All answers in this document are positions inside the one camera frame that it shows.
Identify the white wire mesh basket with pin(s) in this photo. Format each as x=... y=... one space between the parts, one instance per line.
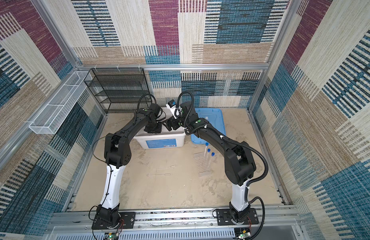
x=55 y=112

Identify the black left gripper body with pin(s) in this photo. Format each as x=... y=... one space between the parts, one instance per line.
x=156 y=127

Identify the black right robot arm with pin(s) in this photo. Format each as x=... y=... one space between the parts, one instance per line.
x=243 y=164

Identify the white plastic storage bin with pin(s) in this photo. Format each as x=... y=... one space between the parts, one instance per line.
x=166 y=139

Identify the aluminium mounting rail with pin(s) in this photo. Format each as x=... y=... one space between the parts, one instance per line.
x=277 y=223

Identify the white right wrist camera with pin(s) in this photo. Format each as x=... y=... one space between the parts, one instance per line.
x=172 y=106

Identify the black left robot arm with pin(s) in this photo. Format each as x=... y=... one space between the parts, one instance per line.
x=117 y=154

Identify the clear plastic pipette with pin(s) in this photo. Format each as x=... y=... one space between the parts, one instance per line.
x=172 y=166

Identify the black wire mesh shelf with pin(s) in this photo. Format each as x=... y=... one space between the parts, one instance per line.
x=119 y=90

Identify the blue capped test tube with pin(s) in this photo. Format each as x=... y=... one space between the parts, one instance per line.
x=206 y=147
x=210 y=157
x=207 y=159

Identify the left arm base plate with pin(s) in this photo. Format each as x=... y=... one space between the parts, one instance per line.
x=114 y=221

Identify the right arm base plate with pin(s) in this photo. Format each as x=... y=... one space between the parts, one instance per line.
x=227 y=217

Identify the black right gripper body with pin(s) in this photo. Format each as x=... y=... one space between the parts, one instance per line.
x=176 y=123

